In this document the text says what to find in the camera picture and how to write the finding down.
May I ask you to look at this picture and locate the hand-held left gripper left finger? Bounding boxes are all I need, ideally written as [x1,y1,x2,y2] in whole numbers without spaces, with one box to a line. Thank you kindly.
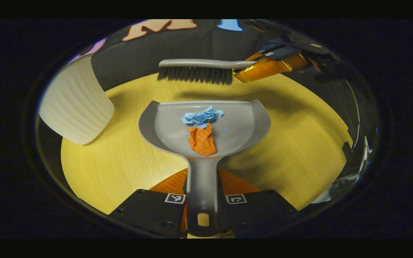
[108,168,187,239]

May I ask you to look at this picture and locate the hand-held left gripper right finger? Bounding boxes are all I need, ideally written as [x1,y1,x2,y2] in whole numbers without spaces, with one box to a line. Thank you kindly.
[217,168,298,238]

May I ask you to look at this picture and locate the small grey broom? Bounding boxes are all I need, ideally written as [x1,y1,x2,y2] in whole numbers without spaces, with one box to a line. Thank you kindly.
[157,59,261,85]

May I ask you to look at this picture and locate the grey dustpan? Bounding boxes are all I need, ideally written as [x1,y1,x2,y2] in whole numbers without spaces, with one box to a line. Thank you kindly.
[138,99,271,238]

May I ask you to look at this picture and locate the blue paper scrap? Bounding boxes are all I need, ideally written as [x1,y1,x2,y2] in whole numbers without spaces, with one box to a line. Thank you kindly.
[181,106,224,129]

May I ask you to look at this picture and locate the orange paper scrap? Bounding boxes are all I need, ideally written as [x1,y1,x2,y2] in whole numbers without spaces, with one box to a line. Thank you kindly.
[187,123,218,156]

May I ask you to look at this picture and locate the white ribbed garbage bin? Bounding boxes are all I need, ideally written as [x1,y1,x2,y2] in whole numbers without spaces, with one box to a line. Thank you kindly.
[39,56,115,145]

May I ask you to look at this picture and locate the wooden desktop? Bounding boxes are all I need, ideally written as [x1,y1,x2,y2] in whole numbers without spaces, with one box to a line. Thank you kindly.
[61,73,353,215]

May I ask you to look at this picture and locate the black backdrop cloth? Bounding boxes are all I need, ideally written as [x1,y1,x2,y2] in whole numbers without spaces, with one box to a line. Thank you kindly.
[68,19,336,92]

